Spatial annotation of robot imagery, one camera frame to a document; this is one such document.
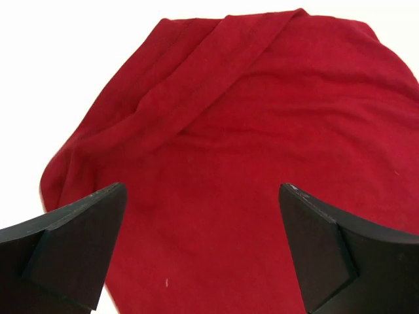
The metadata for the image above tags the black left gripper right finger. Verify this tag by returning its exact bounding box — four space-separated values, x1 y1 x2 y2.
279 184 418 313

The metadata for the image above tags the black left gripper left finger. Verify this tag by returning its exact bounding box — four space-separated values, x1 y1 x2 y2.
1 183 127 313

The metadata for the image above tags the red t shirt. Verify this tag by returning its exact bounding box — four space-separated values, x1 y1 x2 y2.
40 9 418 313

